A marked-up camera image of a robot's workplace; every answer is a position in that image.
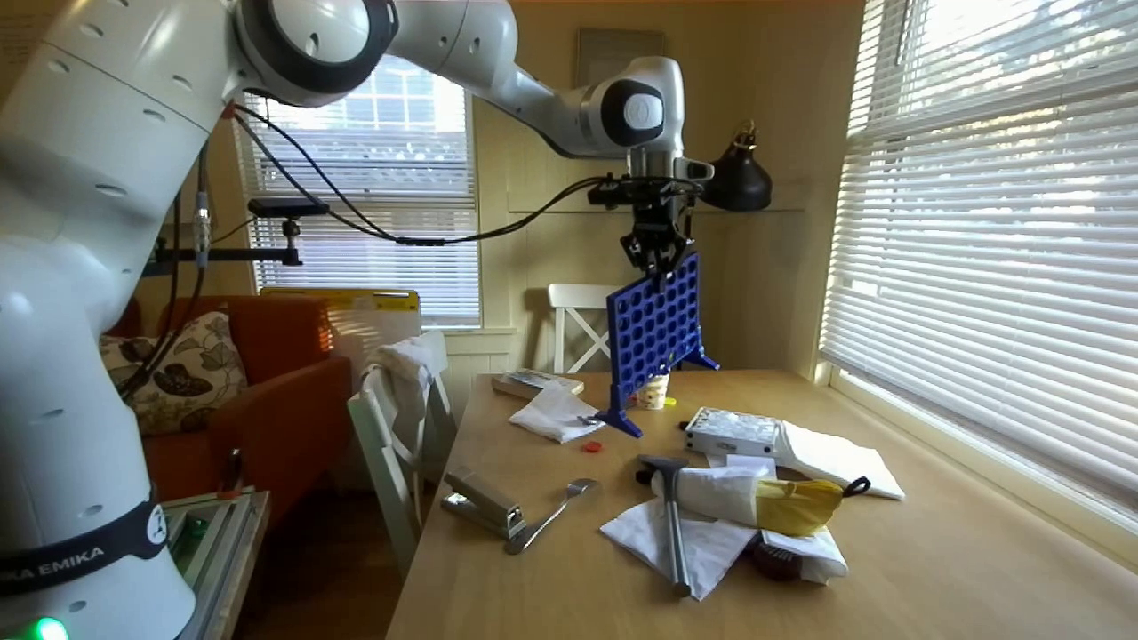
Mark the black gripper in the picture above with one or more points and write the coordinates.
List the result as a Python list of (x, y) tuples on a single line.
[(658, 216)]

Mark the blue gameboard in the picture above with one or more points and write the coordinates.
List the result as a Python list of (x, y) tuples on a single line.
[(652, 331)]

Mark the dotted paper cup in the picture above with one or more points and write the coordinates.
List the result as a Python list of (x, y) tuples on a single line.
[(658, 392)]

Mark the patterned white box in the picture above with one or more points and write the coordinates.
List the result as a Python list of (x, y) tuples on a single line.
[(735, 427)]

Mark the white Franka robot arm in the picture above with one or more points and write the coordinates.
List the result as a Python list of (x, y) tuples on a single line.
[(72, 358)]

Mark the folded metal holder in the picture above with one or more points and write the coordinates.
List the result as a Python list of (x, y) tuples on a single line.
[(482, 498)]

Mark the flat white napkin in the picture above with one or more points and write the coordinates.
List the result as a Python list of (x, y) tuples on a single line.
[(714, 551)]

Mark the black floor lamp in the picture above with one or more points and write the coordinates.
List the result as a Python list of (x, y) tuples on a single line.
[(741, 181)]

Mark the illustrated book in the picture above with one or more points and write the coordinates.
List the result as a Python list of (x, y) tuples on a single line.
[(520, 382)]

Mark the red game token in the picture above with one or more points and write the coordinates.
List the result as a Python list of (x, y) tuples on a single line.
[(593, 446)]

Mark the crumpled white cloth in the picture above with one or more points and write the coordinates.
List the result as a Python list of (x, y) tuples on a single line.
[(724, 487)]

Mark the white notepad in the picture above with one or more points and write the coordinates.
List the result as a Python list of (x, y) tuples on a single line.
[(837, 455)]

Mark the long metal spoon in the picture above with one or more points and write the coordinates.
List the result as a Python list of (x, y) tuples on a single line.
[(553, 512)]

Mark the yellow bag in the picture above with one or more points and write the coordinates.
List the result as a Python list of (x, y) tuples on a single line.
[(798, 503)]

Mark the yellow flat board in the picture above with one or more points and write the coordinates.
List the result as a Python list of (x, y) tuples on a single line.
[(342, 299)]

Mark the white packet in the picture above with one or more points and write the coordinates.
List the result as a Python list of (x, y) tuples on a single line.
[(805, 551)]

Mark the white wooden chair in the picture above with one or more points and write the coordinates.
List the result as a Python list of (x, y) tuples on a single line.
[(392, 463)]

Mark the white window blinds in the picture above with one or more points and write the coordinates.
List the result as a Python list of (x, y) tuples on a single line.
[(999, 236)]

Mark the orange armchair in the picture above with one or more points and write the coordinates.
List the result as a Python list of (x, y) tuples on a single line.
[(286, 413)]

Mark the leaf patterned cushion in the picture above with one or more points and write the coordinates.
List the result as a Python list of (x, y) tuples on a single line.
[(198, 375)]

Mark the stacked metal frames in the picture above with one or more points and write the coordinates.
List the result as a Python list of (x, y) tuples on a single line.
[(217, 545)]

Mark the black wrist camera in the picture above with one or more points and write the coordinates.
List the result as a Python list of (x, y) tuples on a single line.
[(612, 193)]

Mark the black stereo camera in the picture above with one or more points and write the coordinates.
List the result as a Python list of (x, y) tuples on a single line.
[(290, 204)]

